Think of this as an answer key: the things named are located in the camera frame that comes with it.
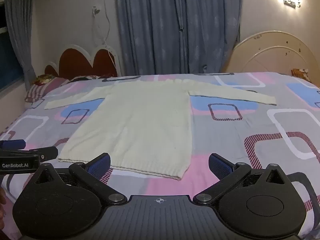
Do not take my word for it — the dark patterned pillow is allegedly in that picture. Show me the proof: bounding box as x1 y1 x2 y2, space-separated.
70 74 118 83

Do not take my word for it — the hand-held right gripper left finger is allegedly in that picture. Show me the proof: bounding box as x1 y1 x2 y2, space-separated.
32 153 127 205

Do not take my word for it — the floral cloth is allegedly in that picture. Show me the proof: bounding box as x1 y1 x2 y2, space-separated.
34 74 54 85

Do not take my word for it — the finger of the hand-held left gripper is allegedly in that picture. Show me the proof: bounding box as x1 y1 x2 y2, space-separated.
0 139 26 150

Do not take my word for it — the white charger with cable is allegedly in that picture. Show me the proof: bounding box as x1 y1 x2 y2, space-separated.
91 5 118 68

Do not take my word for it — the striped pillow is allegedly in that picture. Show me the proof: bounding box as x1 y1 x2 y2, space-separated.
24 76 70 103

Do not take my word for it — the red cloud-shaped headboard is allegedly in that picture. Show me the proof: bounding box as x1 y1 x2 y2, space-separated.
44 44 123 80

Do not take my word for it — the wide blue-grey curtain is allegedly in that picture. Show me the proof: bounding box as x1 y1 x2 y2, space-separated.
114 0 243 77

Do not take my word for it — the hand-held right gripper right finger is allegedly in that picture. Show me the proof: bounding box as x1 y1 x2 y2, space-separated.
193 153 288 205

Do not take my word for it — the white knit sweater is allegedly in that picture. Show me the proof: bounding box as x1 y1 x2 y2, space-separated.
44 78 277 180

